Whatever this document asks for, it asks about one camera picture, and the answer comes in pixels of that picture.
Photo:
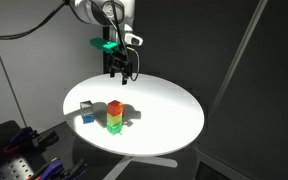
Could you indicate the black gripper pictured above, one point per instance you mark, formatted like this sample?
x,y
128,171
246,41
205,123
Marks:
x,y
119,61

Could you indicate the orange block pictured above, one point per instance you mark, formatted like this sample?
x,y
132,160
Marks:
x,y
115,108

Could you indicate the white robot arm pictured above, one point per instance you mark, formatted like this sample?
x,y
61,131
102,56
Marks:
x,y
118,17

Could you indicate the gray block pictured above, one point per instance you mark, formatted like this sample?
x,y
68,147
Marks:
x,y
86,108

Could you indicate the light green block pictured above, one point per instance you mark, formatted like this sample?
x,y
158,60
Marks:
x,y
114,120

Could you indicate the blue block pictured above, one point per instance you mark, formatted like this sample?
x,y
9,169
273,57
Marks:
x,y
88,118

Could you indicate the dark green block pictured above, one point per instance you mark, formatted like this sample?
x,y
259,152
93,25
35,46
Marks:
x,y
114,129

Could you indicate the round white table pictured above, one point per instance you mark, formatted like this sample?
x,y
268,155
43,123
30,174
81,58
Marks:
x,y
159,118

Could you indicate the purple clamp far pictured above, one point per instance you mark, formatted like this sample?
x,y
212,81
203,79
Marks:
x,y
27,139

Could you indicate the purple clamp near table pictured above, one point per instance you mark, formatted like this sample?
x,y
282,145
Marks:
x,y
55,171

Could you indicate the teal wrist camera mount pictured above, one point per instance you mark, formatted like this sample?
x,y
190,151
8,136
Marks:
x,y
104,45

